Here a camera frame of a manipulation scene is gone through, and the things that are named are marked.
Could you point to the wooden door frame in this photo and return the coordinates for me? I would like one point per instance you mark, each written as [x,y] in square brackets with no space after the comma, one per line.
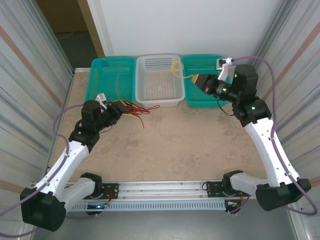
[90,25]

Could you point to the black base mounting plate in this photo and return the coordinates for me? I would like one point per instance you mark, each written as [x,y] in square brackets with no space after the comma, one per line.
[212,187]
[112,187]

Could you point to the white plastic basket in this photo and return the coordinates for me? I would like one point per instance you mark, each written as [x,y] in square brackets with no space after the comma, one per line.
[160,85]

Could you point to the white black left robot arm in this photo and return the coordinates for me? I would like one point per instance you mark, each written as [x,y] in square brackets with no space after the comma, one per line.
[62,165]

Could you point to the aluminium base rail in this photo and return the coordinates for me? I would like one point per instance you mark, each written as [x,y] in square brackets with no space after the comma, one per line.
[162,187]

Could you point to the teal plastic basket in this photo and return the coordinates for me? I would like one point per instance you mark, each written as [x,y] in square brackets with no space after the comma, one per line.
[105,75]
[192,95]

